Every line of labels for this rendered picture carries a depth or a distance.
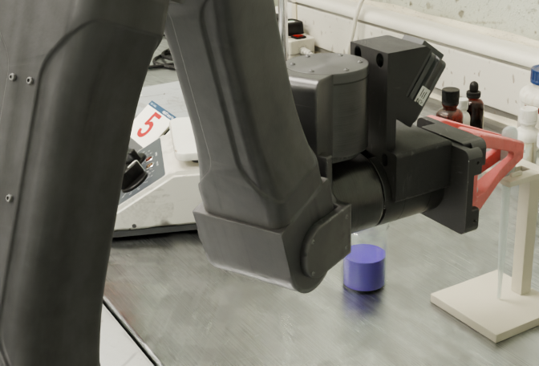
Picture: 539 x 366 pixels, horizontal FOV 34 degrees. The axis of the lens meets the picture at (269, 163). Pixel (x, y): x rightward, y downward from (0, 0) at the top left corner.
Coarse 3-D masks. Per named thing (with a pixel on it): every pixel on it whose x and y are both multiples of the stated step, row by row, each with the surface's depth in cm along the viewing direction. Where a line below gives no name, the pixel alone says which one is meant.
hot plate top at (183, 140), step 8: (176, 120) 98; (184, 120) 98; (176, 128) 95; (184, 128) 95; (176, 136) 93; (184, 136) 93; (192, 136) 93; (176, 144) 91; (184, 144) 91; (192, 144) 90; (176, 152) 89; (184, 152) 88; (192, 152) 88; (184, 160) 88; (192, 160) 89
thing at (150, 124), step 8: (144, 112) 121; (152, 112) 119; (136, 120) 121; (144, 120) 119; (152, 120) 118; (160, 120) 116; (168, 120) 115; (136, 128) 119; (144, 128) 118; (152, 128) 116; (160, 128) 115; (144, 136) 116; (152, 136) 115
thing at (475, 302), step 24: (528, 168) 72; (528, 192) 72; (528, 216) 73; (528, 240) 74; (528, 264) 75; (456, 288) 77; (480, 288) 77; (504, 288) 77; (528, 288) 76; (456, 312) 74; (480, 312) 73; (504, 312) 73; (528, 312) 73; (504, 336) 71
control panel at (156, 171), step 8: (152, 144) 99; (160, 144) 97; (144, 152) 98; (152, 152) 97; (160, 152) 95; (144, 160) 96; (152, 160) 95; (160, 160) 93; (144, 168) 94; (152, 168) 92; (160, 168) 91; (152, 176) 90; (160, 176) 89; (144, 184) 90; (120, 192) 92; (128, 192) 91; (136, 192) 89; (120, 200) 90
